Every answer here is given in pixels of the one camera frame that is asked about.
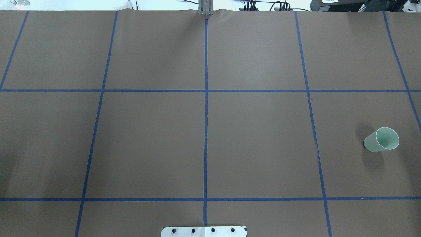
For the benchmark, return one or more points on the green plastic cup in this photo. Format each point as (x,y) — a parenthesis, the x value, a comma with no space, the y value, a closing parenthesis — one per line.
(382,139)

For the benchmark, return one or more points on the aluminium frame post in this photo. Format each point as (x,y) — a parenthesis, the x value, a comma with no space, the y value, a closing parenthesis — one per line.
(205,7)

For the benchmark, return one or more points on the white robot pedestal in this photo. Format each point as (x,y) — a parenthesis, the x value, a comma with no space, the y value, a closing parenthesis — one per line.
(205,231)

